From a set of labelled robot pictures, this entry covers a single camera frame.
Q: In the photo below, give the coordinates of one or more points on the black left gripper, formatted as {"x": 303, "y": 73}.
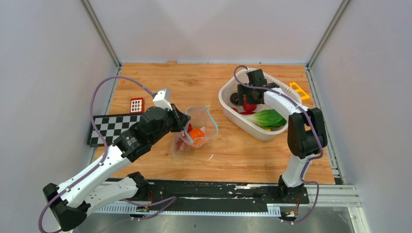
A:
{"x": 181, "y": 119}

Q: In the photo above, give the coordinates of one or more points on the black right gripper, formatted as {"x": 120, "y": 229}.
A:
{"x": 244, "y": 91}

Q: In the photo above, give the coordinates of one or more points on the red toy apple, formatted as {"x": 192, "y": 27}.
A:
{"x": 248, "y": 107}

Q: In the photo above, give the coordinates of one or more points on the red toy grape bunch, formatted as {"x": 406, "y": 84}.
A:
{"x": 181, "y": 143}

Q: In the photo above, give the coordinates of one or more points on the orange toy pumpkin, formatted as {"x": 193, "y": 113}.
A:
{"x": 198, "y": 136}

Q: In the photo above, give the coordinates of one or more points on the clear zip top bag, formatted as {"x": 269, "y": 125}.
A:
{"x": 201, "y": 128}

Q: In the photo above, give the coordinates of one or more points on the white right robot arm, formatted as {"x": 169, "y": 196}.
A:
{"x": 306, "y": 128}

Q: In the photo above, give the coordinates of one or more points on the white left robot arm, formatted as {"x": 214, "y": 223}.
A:
{"x": 71, "y": 202}

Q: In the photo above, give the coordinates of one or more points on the red toy window block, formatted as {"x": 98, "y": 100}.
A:
{"x": 137, "y": 105}

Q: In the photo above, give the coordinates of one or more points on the white plastic basket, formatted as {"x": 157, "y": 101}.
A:
{"x": 244, "y": 119}

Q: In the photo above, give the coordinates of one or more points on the green toy bok choy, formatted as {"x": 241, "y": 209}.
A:
{"x": 267, "y": 119}

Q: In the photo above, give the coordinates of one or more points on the black white checkerboard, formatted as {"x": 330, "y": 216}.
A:
{"x": 110, "y": 127}

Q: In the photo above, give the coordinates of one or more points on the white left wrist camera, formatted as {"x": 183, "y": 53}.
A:
{"x": 161, "y": 99}

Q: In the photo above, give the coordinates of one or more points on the yellow toy frame block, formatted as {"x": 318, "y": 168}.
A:
{"x": 302, "y": 93}

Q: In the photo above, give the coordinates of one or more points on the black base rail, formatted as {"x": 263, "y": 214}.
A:
{"x": 218, "y": 197}

